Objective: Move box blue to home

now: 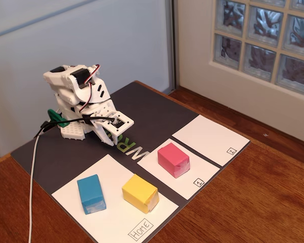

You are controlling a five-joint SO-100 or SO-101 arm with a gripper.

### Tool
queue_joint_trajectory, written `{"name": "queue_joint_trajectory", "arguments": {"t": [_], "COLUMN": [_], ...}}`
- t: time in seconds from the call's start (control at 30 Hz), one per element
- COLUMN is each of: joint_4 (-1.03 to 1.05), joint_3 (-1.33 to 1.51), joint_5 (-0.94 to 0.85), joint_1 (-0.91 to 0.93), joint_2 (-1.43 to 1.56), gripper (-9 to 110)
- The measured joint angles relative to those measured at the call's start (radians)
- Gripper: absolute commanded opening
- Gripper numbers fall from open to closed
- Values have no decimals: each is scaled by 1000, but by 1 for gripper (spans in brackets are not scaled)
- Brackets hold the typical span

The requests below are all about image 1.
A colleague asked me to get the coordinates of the grey metal door frame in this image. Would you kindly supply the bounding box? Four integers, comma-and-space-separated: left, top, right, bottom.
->
164, 0, 180, 93

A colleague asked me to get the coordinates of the pink paper box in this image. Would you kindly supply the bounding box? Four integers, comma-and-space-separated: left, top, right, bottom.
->
157, 142, 190, 179

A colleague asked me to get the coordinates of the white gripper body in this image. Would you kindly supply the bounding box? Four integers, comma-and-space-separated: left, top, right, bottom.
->
78, 99, 117, 127

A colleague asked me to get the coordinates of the blue paper box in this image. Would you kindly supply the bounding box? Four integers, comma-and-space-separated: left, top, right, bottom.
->
76, 174, 107, 215

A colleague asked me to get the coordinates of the white paper sheet marked 1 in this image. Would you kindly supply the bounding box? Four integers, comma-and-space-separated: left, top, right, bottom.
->
136, 138, 221, 200

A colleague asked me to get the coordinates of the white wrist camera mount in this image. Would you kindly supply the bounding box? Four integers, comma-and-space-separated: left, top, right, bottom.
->
91, 110, 135, 135

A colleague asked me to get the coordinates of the white paper sheet marked home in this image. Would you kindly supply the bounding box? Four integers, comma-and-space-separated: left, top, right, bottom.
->
51, 153, 180, 243

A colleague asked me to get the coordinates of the dark grey mat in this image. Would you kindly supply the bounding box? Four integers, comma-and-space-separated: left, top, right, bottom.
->
10, 80, 251, 243

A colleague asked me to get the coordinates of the white cable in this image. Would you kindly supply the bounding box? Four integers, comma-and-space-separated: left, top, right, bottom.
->
27, 128, 45, 243

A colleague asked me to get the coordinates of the white paper sheet marked 2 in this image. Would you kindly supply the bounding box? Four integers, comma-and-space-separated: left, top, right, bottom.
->
171, 114, 251, 167

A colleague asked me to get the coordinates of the red black servo wire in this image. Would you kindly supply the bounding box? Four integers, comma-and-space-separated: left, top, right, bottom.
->
79, 64, 101, 112

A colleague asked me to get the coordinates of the glass block window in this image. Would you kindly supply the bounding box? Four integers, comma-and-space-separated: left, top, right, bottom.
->
213, 0, 304, 98

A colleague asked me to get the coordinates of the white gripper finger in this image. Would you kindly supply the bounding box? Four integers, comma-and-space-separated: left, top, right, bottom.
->
105, 128, 119, 142
93, 124, 115, 147

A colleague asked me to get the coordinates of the pale blue door panel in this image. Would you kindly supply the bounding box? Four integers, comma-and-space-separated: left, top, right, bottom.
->
0, 0, 172, 163

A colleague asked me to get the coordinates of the yellow paper box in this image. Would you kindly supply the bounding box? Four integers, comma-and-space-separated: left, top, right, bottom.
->
121, 173, 159, 215

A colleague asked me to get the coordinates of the green clamp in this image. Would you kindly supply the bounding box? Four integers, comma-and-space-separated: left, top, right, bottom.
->
47, 108, 71, 128

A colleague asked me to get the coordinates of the black camera cable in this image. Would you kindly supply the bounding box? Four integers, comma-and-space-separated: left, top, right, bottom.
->
34, 115, 116, 139

